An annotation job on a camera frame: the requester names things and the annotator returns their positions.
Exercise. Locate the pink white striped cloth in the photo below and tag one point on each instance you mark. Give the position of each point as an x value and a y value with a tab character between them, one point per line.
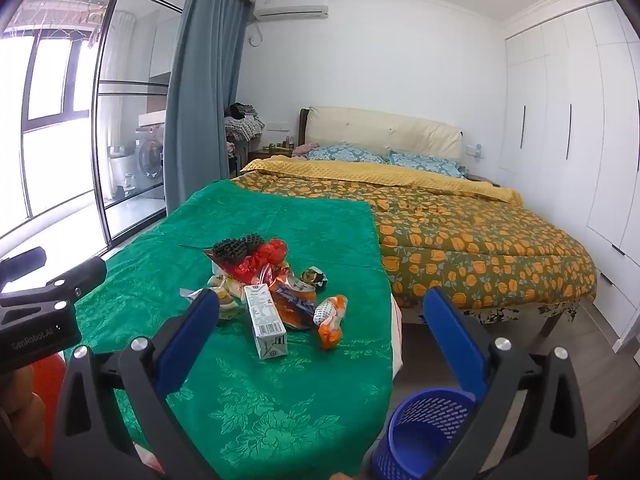
397	335

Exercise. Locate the floral bed skirt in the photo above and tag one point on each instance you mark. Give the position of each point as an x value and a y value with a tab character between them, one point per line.
525	312

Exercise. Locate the orange cloth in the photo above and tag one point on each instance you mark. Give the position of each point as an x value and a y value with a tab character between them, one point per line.
50	395

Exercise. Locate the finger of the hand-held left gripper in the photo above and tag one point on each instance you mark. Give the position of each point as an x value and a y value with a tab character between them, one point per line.
75	280
25	262

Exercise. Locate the teal patterned pillow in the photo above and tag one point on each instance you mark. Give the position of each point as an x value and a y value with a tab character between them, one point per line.
345	154
425	164

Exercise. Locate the blue plastic waste basket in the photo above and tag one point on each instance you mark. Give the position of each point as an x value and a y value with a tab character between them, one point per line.
415	440

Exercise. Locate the red glossy packet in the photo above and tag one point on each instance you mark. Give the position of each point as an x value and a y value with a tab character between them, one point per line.
245	270

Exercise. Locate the small orange white packet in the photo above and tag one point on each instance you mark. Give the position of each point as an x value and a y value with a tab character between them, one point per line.
330	320

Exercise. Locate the yellow textured blanket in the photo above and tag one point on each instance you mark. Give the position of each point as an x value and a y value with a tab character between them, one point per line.
390	175

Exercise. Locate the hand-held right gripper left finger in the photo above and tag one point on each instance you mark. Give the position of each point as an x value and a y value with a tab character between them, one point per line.
192	330

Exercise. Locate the orange print quilt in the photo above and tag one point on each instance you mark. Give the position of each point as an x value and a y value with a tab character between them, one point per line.
475	245

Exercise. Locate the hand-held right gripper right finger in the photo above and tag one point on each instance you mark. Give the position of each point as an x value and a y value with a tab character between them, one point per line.
455	340

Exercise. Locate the black framed window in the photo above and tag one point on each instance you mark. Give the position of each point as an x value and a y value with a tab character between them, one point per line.
45	85

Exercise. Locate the person's left hand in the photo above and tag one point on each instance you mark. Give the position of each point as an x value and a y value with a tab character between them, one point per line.
17	400

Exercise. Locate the white air conditioner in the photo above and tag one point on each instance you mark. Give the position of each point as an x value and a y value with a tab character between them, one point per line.
292	7

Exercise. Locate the white wardrobe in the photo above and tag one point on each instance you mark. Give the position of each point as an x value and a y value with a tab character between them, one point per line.
575	135

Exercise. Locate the gold foil wrapper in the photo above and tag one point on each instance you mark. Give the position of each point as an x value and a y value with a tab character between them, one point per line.
313	277

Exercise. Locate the grey blue curtain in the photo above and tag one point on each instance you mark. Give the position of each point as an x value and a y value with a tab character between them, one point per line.
200	100

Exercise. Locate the cream pillow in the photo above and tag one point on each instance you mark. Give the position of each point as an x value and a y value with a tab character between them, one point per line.
390	130

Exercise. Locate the wooden nightstand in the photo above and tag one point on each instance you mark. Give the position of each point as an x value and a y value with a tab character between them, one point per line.
267	156

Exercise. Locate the cream bread packet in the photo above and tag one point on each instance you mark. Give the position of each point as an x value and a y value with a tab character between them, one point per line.
227	300

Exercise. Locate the red plastic bag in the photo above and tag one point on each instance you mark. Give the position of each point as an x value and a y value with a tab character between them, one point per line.
272	250

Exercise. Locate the pile of clothes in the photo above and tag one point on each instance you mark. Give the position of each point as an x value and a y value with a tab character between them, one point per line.
243	122

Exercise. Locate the orange snack packet blue label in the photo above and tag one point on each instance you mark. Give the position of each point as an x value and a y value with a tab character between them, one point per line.
292	305

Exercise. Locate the black framed glass door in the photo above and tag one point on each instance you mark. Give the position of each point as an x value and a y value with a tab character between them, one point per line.
130	90

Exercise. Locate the white milk carton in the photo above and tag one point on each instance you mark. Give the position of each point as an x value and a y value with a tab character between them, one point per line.
265	320

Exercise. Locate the green patterned tablecloth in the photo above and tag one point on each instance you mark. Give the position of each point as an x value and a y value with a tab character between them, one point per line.
280	400

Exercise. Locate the grey washing machine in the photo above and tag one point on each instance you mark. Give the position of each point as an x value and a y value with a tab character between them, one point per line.
150	155

